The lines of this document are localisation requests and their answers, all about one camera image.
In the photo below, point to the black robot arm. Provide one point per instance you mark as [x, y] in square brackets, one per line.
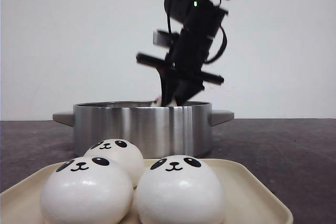
[200, 17]

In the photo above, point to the cream panda bun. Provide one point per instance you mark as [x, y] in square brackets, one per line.
[157, 102]

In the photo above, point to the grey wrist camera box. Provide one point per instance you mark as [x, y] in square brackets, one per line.
[164, 39]

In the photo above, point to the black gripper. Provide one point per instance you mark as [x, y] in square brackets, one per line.
[180, 72]

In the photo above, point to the stainless steel steamer pot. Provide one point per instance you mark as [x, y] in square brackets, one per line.
[156, 131]

